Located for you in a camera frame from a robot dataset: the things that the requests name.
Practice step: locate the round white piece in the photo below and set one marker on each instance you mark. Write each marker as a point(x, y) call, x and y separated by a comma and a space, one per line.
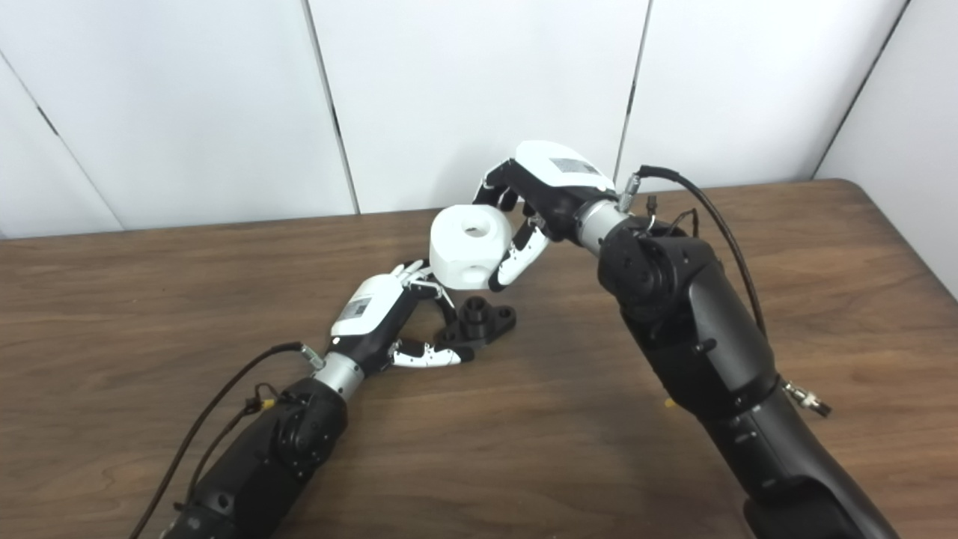
point(470, 247)

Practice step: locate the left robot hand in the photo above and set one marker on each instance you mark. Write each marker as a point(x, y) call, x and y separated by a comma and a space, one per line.
point(370, 318)

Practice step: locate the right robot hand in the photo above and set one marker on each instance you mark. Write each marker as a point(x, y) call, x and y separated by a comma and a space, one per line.
point(554, 183)

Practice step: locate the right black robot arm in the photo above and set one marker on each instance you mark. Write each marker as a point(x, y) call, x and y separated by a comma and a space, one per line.
point(718, 359)

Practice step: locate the black flanged holder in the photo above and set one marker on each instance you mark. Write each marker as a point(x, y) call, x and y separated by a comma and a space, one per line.
point(479, 322)

